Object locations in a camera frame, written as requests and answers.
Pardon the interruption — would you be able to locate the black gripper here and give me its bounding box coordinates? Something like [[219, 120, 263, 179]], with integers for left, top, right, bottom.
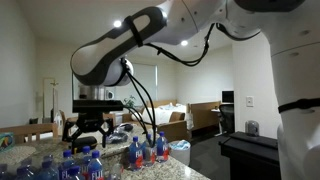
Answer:
[[61, 111, 115, 148]]

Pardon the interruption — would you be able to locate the toppled clear water bottle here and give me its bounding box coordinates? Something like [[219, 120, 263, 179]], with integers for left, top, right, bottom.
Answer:
[[108, 163, 125, 180]]

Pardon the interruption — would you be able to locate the black zip case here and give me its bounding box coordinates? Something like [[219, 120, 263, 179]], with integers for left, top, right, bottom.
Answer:
[[68, 135, 98, 154]]

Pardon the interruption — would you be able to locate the wooden chair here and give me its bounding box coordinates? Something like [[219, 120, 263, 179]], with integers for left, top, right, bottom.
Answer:
[[59, 109, 117, 136], [0, 122, 59, 145]]

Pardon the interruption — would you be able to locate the dark plastic bag pile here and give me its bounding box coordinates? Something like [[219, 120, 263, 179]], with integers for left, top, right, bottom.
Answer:
[[106, 123, 134, 145]]

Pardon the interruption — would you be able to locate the small paper bag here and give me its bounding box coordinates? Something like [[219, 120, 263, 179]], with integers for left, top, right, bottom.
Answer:
[[53, 111, 66, 134]]

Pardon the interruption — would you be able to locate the large white window blind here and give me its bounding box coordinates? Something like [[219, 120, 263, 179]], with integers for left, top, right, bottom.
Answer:
[[71, 74, 81, 100]]

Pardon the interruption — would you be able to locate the white round cushion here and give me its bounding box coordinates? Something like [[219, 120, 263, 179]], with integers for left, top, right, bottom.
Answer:
[[130, 111, 143, 122]]

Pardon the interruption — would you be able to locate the green potted plant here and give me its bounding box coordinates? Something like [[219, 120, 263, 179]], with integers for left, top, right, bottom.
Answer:
[[123, 94, 138, 110]]

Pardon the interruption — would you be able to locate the narrow white window blind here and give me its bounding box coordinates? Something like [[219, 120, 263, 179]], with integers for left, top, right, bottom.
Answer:
[[128, 63, 158, 103]]

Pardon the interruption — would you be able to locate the colourful tissue box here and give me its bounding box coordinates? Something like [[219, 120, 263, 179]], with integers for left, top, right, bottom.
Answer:
[[0, 132, 16, 153]]

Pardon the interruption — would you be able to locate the white trash bin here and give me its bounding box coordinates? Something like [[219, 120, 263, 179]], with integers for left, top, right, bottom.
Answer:
[[169, 139, 192, 167]]

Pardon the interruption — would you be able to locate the wooden desk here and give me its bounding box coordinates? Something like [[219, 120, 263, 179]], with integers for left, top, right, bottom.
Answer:
[[188, 100, 223, 131]]

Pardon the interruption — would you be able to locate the black office chair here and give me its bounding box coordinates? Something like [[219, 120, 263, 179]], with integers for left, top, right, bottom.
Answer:
[[218, 103, 236, 136]]

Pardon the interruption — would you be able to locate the black computer monitor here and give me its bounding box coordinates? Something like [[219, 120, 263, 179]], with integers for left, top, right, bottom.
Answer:
[[221, 90, 235, 104]]

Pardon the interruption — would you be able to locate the grey cylindrical speaker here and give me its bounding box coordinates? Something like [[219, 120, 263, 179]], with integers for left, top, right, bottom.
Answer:
[[244, 119, 260, 137]]

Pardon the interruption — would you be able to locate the black low cabinet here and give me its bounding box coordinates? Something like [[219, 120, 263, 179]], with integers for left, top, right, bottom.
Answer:
[[219, 130, 281, 180]]

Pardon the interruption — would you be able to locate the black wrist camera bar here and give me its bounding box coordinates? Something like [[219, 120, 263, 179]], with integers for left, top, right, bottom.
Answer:
[[72, 99, 125, 113]]

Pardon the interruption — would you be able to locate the white wall switch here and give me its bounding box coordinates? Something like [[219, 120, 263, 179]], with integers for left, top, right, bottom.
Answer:
[[245, 95, 255, 108]]

